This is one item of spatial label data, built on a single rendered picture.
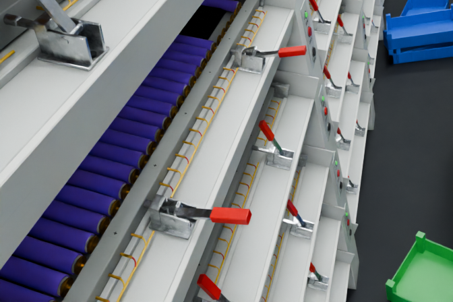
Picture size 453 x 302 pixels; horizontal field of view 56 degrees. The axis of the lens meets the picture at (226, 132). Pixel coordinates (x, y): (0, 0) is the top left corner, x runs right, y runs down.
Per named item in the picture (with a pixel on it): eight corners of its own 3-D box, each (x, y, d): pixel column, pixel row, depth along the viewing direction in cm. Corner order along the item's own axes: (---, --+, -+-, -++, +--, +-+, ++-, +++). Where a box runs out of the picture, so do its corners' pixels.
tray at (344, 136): (362, 72, 155) (372, 39, 145) (342, 201, 114) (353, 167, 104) (307, 61, 159) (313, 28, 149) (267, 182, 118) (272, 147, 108)
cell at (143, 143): (103, 135, 49) (156, 148, 47) (95, 145, 47) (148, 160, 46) (100, 123, 47) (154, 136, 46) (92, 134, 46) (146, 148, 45)
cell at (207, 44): (174, 41, 62) (216, 50, 61) (168, 48, 61) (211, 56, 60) (172, 30, 61) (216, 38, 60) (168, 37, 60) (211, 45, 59)
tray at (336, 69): (356, 26, 144) (366, -13, 134) (331, 150, 102) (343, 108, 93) (296, 15, 148) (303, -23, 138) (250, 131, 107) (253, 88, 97)
